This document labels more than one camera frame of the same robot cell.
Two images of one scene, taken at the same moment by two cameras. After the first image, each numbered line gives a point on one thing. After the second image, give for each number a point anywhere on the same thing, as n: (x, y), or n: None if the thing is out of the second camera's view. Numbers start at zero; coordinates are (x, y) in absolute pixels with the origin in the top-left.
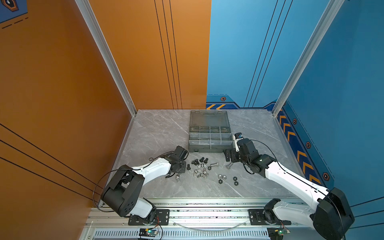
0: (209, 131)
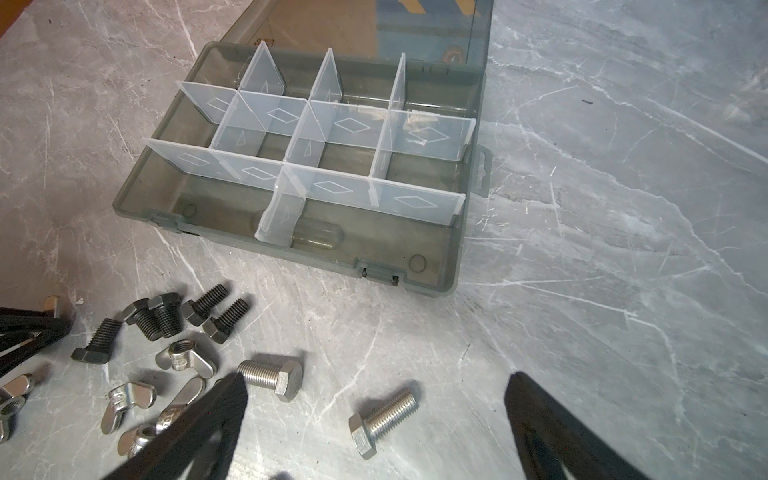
0: (345, 132)
